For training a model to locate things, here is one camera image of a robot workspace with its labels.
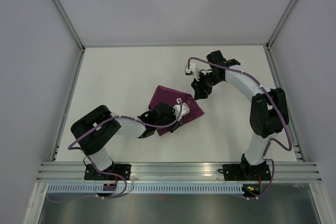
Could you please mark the aluminium frame rail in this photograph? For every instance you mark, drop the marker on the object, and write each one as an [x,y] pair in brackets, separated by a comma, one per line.
[282,172]

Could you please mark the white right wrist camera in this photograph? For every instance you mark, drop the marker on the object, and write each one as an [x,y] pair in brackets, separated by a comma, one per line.
[191,69]

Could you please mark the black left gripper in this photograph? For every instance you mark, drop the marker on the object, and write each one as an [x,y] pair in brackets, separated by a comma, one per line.
[175,126]

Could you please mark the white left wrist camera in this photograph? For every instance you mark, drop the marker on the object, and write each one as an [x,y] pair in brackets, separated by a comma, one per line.
[180,108]

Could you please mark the white slotted cable duct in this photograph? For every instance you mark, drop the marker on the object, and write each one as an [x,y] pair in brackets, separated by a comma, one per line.
[147,188]

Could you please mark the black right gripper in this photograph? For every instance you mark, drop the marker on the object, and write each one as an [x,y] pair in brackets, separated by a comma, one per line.
[199,88]

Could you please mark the aluminium frame post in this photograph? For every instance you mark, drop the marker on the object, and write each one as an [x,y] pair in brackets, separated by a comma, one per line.
[281,22]
[71,29]

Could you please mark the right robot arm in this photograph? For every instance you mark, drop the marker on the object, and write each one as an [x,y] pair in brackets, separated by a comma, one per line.
[269,117]

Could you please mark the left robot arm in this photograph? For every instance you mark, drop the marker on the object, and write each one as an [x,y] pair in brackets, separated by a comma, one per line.
[93,131]

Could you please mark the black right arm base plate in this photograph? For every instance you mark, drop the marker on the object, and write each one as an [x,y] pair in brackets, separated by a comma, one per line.
[236,172]

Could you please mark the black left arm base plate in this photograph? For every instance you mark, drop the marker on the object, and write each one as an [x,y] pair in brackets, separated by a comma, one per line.
[114,172]

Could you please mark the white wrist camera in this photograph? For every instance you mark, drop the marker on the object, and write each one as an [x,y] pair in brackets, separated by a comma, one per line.
[191,69]
[180,108]

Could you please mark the purple cloth napkin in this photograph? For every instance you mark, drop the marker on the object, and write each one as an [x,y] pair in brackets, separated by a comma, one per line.
[170,96]

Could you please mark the right aluminium frame post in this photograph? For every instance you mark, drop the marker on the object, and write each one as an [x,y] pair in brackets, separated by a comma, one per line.
[281,22]

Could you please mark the left aluminium frame post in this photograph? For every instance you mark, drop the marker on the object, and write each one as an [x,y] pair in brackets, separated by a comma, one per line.
[71,29]

